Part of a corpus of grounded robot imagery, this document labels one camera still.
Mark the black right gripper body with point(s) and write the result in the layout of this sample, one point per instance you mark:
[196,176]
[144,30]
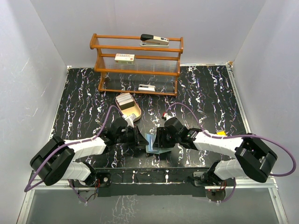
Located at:
[170,140]

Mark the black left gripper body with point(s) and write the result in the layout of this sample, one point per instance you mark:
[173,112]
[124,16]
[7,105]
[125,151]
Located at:
[129,136]

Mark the mint green card holder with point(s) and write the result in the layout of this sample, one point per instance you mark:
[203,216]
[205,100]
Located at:
[151,149]

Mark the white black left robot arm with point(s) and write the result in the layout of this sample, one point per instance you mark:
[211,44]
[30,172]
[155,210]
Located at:
[58,158]

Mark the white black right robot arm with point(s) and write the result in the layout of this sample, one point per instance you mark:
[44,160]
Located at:
[250,156]

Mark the beige oval card tray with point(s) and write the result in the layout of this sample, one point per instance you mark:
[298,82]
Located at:
[135,109]

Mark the stack of credit cards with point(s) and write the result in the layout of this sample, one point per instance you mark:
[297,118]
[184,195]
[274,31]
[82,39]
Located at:
[125,101]

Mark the black front base bar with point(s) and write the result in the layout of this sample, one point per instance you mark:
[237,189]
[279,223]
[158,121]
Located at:
[149,182]

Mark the wooden three-tier shelf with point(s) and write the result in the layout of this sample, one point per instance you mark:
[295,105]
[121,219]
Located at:
[157,66]

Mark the white red staples box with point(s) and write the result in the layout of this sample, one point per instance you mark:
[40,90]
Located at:
[124,58]

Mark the black grey stapler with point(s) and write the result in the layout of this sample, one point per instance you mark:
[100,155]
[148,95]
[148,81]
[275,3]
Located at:
[153,41]

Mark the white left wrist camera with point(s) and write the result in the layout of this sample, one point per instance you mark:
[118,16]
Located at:
[130,120]

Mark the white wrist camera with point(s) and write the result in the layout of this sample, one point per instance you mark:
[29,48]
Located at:
[130,120]
[166,116]

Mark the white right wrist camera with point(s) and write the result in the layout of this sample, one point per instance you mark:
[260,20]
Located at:
[166,116]

